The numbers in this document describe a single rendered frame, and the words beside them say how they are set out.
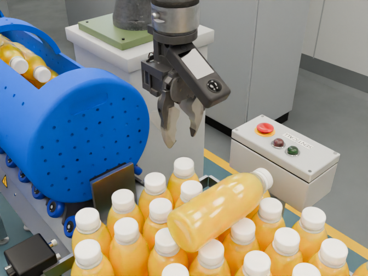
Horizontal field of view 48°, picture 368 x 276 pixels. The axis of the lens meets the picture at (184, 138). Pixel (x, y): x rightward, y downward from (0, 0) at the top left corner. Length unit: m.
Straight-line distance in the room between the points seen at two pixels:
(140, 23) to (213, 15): 1.36
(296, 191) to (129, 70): 0.53
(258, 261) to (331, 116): 2.61
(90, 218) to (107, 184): 0.17
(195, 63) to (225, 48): 1.88
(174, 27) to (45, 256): 0.45
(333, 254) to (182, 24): 0.41
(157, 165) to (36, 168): 0.60
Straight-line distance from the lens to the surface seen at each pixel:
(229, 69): 2.56
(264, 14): 2.39
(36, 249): 0.82
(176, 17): 0.64
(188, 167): 0.79
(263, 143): 0.86
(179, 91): 0.69
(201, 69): 0.66
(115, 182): 0.87
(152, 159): 1.32
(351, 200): 2.50
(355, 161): 2.80
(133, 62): 1.11
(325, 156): 0.86
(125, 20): 1.22
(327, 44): 3.65
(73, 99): 0.80
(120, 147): 0.92
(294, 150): 0.84
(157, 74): 0.69
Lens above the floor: 1.59
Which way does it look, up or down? 35 degrees down
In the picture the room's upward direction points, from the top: straight up
